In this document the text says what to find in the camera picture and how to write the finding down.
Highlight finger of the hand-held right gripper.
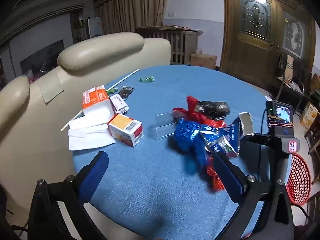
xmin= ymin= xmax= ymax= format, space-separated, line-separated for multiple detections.
xmin=246 ymin=133 xmax=275 ymax=147

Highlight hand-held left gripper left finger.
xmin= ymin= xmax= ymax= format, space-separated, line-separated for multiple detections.
xmin=28 ymin=151 xmax=109 ymax=240

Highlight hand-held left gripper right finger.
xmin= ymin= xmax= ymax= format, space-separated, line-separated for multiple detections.
xmin=212 ymin=152 xmax=300 ymax=240

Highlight silver foil wrapper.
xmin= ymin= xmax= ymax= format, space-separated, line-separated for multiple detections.
xmin=239 ymin=112 xmax=255 ymax=137

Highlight blue printed snack packet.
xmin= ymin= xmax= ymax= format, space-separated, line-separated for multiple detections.
xmin=200 ymin=124 xmax=242 ymax=158

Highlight orange white carton box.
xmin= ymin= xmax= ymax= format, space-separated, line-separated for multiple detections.
xmin=107 ymin=113 xmax=144 ymax=147

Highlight red plastic basket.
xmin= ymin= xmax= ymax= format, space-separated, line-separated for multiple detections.
xmin=286 ymin=153 xmax=312 ymax=207

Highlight red plastic bag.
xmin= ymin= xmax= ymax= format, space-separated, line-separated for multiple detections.
xmin=172 ymin=95 xmax=227 ymax=130

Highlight clear plastic box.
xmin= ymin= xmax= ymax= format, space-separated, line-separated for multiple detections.
xmin=154 ymin=111 xmax=179 ymax=140

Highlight red foil wrapper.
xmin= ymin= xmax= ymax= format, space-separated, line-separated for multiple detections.
xmin=206 ymin=155 xmax=225 ymax=192

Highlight orange print carton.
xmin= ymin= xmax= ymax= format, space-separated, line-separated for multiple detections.
xmin=299 ymin=102 xmax=318 ymax=130

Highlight wooden chair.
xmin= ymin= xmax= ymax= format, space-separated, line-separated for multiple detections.
xmin=304 ymin=110 xmax=320 ymax=155

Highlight white tissue sheets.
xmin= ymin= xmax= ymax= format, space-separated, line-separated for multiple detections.
xmin=68 ymin=115 xmax=116 ymax=151

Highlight black plastic bag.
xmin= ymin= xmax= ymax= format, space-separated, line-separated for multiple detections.
xmin=196 ymin=101 xmax=230 ymax=120

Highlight black metal chair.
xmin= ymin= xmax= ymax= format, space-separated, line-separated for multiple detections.
xmin=276 ymin=52 xmax=313 ymax=108

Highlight blue foil bag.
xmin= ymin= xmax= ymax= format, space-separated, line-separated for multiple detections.
xmin=174 ymin=120 xmax=208 ymax=173

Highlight blue tablecloth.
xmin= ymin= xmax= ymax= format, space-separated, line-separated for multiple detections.
xmin=72 ymin=65 xmax=293 ymax=240

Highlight striped towel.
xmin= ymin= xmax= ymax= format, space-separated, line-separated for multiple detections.
xmin=285 ymin=55 xmax=295 ymax=80

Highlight white barcode box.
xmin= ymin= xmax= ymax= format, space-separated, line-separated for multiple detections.
xmin=109 ymin=94 xmax=129 ymax=114

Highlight orange tissue pack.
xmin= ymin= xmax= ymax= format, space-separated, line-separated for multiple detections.
xmin=82 ymin=85 xmax=113 ymax=123

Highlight dark snack packet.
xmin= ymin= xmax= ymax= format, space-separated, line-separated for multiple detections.
xmin=119 ymin=86 xmax=135 ymax=99

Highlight thin white stick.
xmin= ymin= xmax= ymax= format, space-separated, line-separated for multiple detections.
xmin=61 ymin=69 xmax=140 ymax=132

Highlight cream leather chair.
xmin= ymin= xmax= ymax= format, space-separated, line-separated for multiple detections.
xmin=0 ymin=76 xmax=78 ymax=220
xmin=29 ymin=32 xmax=172 ymax=155

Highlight cardboard box with red print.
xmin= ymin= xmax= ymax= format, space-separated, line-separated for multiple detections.
xmin=190 ymin=52 xmax=217 ymax=70

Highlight wooden double door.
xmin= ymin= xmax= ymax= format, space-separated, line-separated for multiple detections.
xmin=222 ymin=0 xmax=317 ymax=88

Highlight dark television screen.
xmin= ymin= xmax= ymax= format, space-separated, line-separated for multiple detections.
xmin=20 ymin=39 xmax=65 ymax=74

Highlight wooden radiator cover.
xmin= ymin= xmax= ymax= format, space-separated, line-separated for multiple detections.
xmin=135 ymin=26 xmax=204 ymax=65

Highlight white appliance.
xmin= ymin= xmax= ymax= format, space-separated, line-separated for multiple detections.
xmin=87 ymin=17 xmax=103 ymax=39

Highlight beige striped curtains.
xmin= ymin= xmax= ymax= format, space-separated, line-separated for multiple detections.
xmin=94 ymin=0 xmax=172 ymax=34

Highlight black cable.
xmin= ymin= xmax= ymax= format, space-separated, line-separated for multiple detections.
xmin=257 ymin=109 xmax=267 ymax=181

